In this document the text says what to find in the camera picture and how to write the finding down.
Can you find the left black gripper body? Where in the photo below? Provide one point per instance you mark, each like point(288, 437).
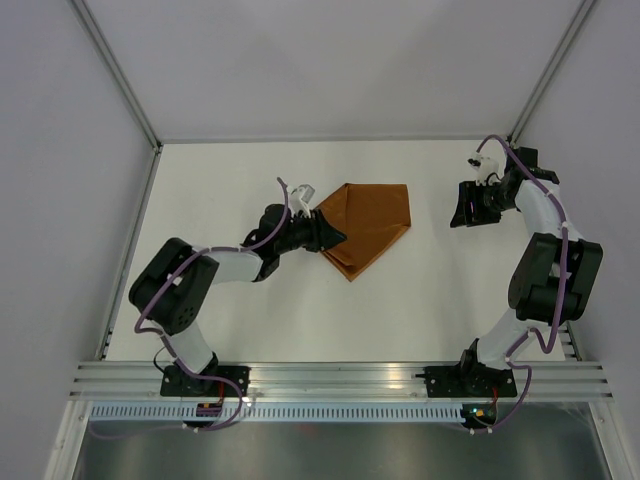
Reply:
point(295, 239)

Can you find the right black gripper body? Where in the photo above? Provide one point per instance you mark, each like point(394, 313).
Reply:
point(493, 202)

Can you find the orange cloth napkin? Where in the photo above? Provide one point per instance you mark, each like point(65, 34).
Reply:
point(372, 216)

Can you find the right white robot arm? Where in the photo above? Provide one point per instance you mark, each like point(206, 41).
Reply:
point(553, 280)

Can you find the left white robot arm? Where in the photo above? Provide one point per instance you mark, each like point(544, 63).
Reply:
point(172, 288)

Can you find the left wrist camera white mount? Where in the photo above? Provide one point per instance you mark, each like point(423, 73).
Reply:
point(299, 199)

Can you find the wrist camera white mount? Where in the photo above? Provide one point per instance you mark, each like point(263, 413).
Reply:
point(299, 199)
point(486, 168)

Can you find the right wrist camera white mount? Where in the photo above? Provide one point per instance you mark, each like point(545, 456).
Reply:
point(486, 168)

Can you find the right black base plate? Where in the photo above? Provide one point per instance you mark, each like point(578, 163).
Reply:
point(481, 382)

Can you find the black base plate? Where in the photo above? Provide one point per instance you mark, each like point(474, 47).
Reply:
point(481, 382)
point(176, 383)

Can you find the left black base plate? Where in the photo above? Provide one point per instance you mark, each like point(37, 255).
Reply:
point(176, 383)

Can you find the right aluminium frame post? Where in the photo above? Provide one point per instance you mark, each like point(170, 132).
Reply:
point(561, 52)

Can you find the aluminium frame post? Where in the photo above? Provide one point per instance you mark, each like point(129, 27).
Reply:
point(100, 43)
point(561, 52)

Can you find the left aluminium frame post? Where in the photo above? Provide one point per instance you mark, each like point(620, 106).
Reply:
point(100, 43)

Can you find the aluminium mounting rail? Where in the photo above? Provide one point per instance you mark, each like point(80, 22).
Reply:
point(569, 381)

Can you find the white slotted cable duct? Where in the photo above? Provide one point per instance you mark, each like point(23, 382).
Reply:
point(283, 412)

